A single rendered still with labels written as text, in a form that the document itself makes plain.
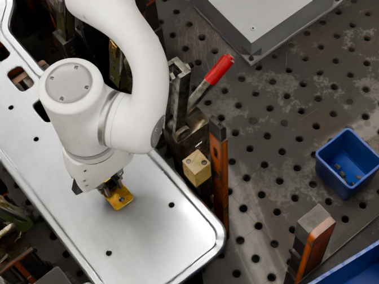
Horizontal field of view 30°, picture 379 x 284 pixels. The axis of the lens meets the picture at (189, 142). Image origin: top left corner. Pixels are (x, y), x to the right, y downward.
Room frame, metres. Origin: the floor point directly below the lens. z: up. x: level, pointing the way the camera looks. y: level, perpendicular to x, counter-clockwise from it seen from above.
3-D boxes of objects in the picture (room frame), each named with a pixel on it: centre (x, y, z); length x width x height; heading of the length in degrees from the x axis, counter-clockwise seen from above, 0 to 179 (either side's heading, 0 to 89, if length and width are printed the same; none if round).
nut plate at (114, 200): (0.49, 0.14, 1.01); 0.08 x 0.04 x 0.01; 33
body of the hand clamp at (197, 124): (0.57, 0.00, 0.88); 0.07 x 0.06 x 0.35; 123
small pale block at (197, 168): (0.49, -0.01, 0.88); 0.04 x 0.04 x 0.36; 33
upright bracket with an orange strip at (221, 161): (0.48, -0.04, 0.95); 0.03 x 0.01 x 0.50; 33
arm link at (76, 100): (0.48, 0.14, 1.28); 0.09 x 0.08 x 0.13; 66
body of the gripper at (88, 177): (0.49, 0.14, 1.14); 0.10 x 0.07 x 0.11; 123
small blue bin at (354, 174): (0.58, -0.32, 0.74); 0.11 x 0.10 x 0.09; 33
